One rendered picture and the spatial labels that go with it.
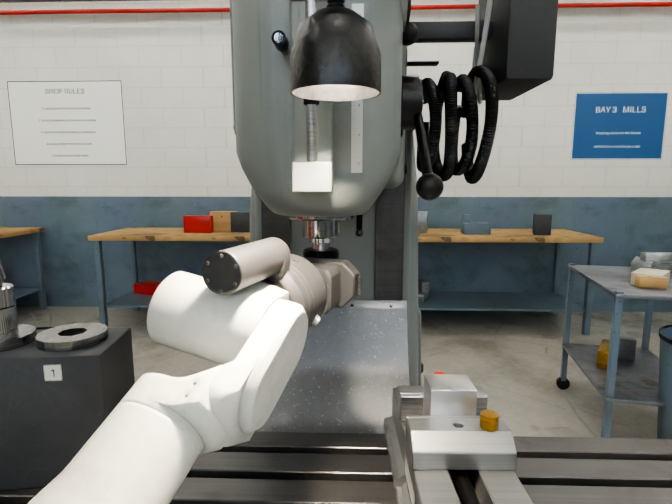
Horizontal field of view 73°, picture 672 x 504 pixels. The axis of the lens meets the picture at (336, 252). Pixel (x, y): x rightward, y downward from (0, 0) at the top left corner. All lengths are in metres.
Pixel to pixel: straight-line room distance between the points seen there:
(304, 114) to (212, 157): 4.55
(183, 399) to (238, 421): 0.04
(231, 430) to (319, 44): 0.28
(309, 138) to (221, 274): 0.18
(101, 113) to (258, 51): 4.98
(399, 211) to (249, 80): 0.52
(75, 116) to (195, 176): 1.37
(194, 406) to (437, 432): 0.36
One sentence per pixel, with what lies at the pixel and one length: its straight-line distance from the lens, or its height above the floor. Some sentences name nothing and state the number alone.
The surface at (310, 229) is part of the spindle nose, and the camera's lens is 0.58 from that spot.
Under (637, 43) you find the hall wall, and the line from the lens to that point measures 5.69.
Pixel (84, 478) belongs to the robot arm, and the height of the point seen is 1.19.
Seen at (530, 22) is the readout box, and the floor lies 1.60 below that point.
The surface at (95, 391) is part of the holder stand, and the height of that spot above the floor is 1.08.
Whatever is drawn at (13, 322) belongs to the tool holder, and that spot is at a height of 1.16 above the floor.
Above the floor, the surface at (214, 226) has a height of 0.93.
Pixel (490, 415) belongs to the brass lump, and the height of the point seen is 1.07.
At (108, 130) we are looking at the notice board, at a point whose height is 1.88.
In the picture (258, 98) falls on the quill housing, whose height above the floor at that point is 1.44.
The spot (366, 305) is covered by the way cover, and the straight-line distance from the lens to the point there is 0.99.
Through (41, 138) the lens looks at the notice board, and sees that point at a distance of 5.79.
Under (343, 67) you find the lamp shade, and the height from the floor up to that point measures 1.43.
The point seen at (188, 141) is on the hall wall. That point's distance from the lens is 5.10.
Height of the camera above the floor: 1.35
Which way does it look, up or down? 9 degrees down
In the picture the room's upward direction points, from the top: straight up
